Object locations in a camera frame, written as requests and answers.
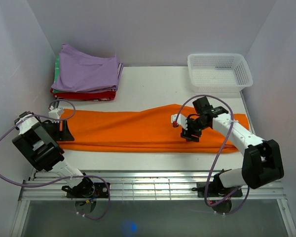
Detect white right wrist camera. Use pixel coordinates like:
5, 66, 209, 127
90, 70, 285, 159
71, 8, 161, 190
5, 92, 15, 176
171, 114, 187, 130

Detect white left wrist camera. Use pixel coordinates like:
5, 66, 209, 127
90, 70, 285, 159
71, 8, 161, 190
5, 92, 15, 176
48, 106, 64, 123

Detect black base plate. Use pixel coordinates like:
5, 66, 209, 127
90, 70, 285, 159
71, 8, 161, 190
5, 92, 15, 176
196, 181, 243, 198
62, 182, 109, 199

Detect purple folded trousers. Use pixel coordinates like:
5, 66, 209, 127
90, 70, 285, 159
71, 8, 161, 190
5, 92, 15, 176
51, 44, 124, 93

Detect aluminium frame rail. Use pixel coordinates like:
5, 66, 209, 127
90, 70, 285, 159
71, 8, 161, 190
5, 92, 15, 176
9, 98, 296, 237

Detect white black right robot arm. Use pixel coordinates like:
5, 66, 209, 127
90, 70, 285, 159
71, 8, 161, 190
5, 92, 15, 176
171, 95, 284, 198

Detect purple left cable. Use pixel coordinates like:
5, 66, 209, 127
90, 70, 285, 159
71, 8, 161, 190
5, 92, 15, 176
0, 99, 111, 220

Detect orange trousers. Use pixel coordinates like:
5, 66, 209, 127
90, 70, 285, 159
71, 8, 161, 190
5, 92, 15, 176
56, 104, 250, 154

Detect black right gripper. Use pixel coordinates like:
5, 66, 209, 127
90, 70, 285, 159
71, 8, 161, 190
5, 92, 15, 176
181, 116, 209, 143

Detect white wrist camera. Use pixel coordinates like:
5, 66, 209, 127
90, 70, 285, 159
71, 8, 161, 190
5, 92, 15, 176
48, 106, 64, 123
171, 114, 187, 130

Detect red folded trousers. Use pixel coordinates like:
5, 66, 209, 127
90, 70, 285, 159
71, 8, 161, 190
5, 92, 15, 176
50, 89, 116, 101

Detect green folded trousers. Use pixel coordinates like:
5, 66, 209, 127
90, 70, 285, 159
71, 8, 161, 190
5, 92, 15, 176
51, 55, 61, 94

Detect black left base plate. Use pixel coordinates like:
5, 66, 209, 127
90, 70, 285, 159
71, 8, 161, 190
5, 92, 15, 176
62, 182, 109, 199

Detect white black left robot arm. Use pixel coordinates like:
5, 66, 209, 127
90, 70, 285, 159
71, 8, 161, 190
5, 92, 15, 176
12, 112, 96, 198

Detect white plastic basket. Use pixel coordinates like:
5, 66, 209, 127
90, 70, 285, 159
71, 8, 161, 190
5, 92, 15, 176
187, 53, 253, 93

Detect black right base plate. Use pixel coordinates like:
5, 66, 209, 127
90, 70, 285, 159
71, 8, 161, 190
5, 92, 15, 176
196, 181, 243, 198

